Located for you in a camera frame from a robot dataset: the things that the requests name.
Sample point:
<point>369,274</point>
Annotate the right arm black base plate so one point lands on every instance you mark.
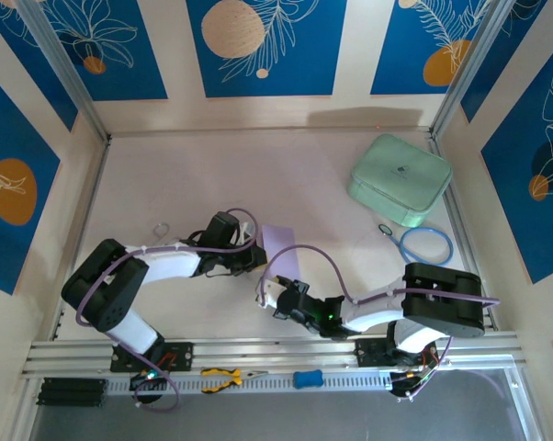
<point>370,353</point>

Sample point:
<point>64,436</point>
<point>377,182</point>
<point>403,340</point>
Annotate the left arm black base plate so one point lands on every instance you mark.
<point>180,356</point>

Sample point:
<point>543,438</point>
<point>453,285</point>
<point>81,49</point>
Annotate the metal surgical scissors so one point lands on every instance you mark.
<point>161,223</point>

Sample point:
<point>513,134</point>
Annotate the aluminium mounting rail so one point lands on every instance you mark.
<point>276,349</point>

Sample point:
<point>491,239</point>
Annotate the aluminium side rail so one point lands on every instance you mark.
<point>92,193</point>
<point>457,216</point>

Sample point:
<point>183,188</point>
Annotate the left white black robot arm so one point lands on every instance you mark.
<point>102,289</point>

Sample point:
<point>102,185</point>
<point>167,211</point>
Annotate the black ribbed box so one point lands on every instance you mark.
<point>72,392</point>

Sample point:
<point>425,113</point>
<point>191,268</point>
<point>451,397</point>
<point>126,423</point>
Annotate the blue bone-shaped foam block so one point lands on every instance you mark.
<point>308,379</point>

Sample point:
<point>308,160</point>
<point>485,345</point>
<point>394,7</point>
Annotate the blue tube stethoscope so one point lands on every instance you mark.
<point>425,229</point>

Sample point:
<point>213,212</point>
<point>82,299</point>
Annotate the aluminium frame post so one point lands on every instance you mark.
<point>59,55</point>
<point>476,55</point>

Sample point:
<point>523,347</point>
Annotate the blue floral wall poster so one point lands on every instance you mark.
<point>28,69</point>
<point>28,138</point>
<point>511,184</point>
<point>304,69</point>
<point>396,46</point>
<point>497,69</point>
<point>134,69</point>

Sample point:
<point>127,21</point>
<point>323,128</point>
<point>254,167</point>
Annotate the mint green zip case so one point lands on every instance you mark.
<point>400,161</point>

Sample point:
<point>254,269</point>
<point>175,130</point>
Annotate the lilac paper sheet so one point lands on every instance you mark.
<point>281,243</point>

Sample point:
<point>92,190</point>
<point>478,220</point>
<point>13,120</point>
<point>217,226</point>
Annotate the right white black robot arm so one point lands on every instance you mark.
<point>442,303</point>

